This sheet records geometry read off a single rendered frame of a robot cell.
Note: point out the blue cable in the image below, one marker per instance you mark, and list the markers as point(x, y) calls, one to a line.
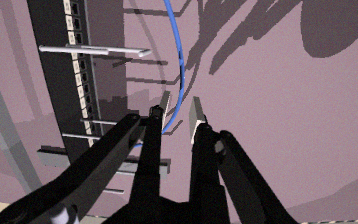
point(181, 62)

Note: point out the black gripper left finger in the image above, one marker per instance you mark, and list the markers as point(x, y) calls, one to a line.
point(68, 198)

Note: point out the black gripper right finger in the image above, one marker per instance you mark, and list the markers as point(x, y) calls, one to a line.
point(252, 197)

